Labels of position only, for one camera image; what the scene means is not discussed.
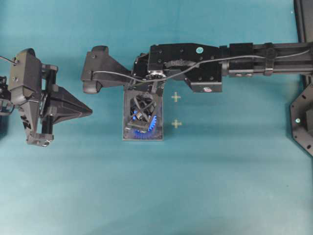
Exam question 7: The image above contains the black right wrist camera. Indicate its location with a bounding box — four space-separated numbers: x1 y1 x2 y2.
81 46 131 94

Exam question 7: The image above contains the black aluminium frame rail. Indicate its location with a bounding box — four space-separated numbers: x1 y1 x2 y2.
293 0 313 44

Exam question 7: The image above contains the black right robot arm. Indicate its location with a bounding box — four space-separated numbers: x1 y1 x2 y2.
81 43 313 133

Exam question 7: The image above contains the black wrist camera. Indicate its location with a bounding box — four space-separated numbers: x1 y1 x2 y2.
8 48 42 105
81 46 131 94

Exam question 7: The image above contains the grey metal base plate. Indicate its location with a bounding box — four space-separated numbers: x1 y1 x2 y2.
122 90 163 141

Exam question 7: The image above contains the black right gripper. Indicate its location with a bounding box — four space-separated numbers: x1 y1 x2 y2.
123 53 164 132

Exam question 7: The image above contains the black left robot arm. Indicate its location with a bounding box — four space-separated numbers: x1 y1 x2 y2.
0 65 92 147

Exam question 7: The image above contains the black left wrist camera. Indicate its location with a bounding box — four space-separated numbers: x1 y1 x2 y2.
8 48 42 105

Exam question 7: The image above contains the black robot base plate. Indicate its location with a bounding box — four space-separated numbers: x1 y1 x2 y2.
290 83 313 156

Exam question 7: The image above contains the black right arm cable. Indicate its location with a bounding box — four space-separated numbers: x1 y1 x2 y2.
92 47 313 85

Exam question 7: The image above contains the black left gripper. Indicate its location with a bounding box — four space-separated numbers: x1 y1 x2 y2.
18 64 92 147

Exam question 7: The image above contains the small blue gear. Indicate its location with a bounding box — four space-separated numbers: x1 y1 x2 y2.
131 114 157 136

